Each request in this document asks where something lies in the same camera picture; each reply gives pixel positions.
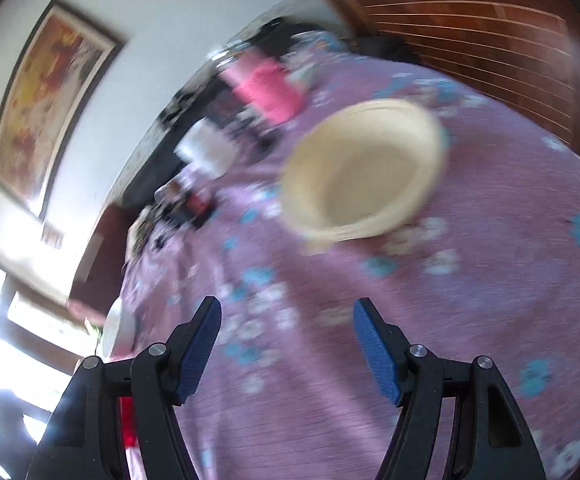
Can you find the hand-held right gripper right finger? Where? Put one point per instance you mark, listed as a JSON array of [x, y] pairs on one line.
[[376, 355]]

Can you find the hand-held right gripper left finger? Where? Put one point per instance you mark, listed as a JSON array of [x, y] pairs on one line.
[[192, 355]]

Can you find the cream plastic bowl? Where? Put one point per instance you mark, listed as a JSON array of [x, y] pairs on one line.
[[365, 175], [330, 240]]

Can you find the purple floral tablecloth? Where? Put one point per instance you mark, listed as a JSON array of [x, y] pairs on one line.
[[370, 410]]

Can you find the white dish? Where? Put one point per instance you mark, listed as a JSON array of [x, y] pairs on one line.
[[119, 330]]

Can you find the dark red chair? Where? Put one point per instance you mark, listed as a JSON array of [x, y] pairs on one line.
[[100, 260]]

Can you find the bright window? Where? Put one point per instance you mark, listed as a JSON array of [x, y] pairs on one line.
[[0, 320]]

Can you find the white plastic jar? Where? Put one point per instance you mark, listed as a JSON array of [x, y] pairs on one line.
[[205, 150]]

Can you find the black sofa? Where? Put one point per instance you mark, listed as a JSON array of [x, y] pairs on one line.
[[170, 150]]

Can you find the pink knitted bottle cover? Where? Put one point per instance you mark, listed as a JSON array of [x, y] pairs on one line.
[[265, 90]]

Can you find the framed painting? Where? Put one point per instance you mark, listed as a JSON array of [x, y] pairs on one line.
[[45, 105]]

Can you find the wooden panel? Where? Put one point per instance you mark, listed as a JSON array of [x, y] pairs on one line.
[[470, 25]]

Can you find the wall switch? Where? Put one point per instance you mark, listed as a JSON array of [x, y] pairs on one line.
[[52, 236]]

